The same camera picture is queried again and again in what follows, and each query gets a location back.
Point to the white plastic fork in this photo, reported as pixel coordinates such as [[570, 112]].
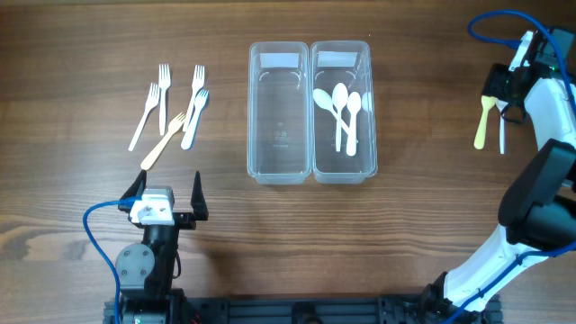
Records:
[[197, 85], [151, 103], [164, 82]]

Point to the pale blue plastic fork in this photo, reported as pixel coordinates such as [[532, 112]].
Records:
[[199, 103]]

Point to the clear plastic container left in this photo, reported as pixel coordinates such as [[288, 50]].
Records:
[[279, 113]]

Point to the white thin plastic spoon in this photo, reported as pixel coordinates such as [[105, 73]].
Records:
[[501, 130]]

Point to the clear plastic container right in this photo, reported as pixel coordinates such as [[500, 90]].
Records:
[[348, 62]]

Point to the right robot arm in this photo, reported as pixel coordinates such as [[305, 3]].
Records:
[[535, 222]]

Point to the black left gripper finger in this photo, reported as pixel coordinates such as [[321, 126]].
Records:
[[135, 191], [198, 203]]

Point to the clear plastic container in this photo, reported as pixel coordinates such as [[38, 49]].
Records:
[[279, 113], [348, 62]]

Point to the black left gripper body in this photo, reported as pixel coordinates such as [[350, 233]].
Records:
[[183, 220]]

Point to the beige plastic spoon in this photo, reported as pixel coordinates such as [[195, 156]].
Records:
[[487, 102]]

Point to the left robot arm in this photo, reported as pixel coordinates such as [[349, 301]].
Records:
[[147, 269]]

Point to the beige plastic fork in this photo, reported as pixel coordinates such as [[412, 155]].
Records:
[[173, 127]]

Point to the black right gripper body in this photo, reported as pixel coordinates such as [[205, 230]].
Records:
[[498, 84]]

